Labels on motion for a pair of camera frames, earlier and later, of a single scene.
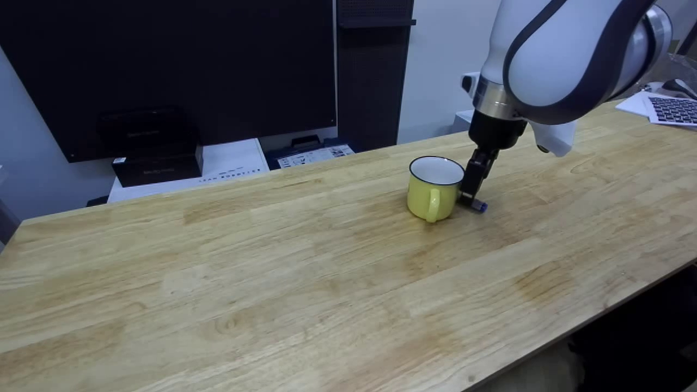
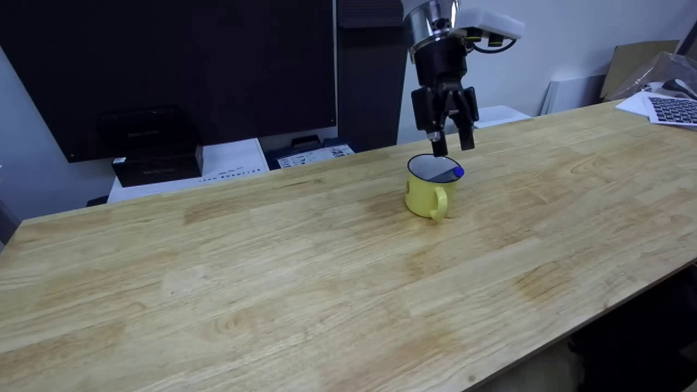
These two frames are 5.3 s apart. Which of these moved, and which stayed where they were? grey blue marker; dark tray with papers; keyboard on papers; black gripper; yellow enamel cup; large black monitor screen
Moved: black gripper; grey blue marker
Stayed: keyboard on papers; yellow enamel cup; dark tray with papers; large black monitor screen
